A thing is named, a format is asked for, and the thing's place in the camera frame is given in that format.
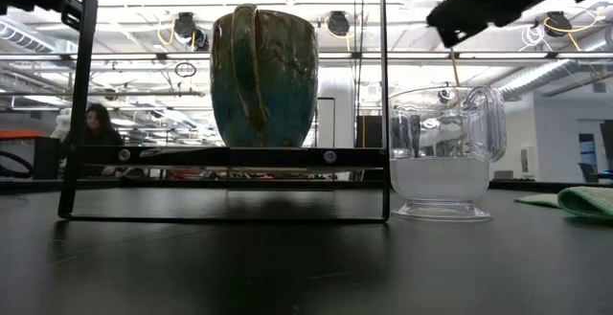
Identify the clear glass mug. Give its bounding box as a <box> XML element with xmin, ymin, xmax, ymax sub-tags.
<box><xmin>387</xmin><ymin>84</ymin><xmax>508</xmax><ymax>224</ymax></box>

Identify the green blue glazed ceramic mug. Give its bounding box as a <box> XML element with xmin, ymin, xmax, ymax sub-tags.
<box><xmin>209</xmin><ymin>3</ymin><xmax>320</xmax><ymax>148</ymax></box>

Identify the orange bar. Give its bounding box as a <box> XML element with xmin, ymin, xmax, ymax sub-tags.
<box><xmin>0</xmin><ymin>129</ymin><xmax>43</xmax><ymax>140</ymax></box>

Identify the black cabinet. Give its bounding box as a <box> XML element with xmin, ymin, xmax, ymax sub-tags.
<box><xmin>354</xmin><ymin>115</ymin><xmax>384</xmax><ymax>149</ymax></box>

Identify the person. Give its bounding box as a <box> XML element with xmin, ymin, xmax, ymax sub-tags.
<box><xmin>59</xmin><ymin>102</ymin><xmax>125</xmax><ymax>178</ymax></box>

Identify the black box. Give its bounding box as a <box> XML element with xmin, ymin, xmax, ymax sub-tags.
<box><xmin>32</xmin><ymin>136</ymin><xmax>61</xmax><ymax>181</ymax></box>

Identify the blue screen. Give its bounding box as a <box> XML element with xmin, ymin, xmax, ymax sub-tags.
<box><xmin>578</xmin><ymin>132</ymin><xmax>598</xmax><ymax>172</ymax></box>

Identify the green cloth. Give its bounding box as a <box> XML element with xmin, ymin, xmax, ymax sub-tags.
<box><xmin>514</xmin><ymin>185</ymin><xmax>613</xmax><ymax>223</ymax></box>

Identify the yellow hanging cable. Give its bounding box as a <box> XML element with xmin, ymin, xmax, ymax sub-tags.
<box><xmin>448</xmin><ymin>46</ymin><xmax>462</xmax><ymax>89</ymax></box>

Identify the black ceiling cable reel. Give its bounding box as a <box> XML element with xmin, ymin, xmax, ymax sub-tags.
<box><xmin>327</xmin><ymin>10</ymin><xmax>352</xmax><ymax>37</ymax></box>
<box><xmin>171</xmin><ymin>11</ymin><xmax>198</xmax><ymax>39</ymax></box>
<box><xmin>544</xmin><ymin>11</ymin><xmax>574</xmax><ymax>38</ymax></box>

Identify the silver ventilation duct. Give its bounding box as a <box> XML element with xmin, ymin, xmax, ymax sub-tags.
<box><xmin>492</xmin><ymin>27</ymin><xmax>613</xmax><ymax>101</ymax></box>

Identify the black hanging ring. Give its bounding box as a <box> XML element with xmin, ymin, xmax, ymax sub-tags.
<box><xmin>173</xmin><ymin>60</ymin><xmax>198</xmax><ymax>79</ymax></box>

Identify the white wall dispenser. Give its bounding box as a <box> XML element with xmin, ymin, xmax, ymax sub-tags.
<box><xmin>519</xmin><ymin>145</ymin><xmax>538</xmax><ymax>176</ymax></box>

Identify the black cable loop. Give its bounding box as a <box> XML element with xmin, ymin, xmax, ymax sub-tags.
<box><xmin>0</xmin><ymin>150</ymin><xmax>34</xmax><ymax>180</ymax></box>

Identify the wooden shelf black metal frame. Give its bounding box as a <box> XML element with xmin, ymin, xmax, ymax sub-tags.
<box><xmin>57</xmin><ymin>0</ymin><xmax>392</xmax><ymax>225</ymax></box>

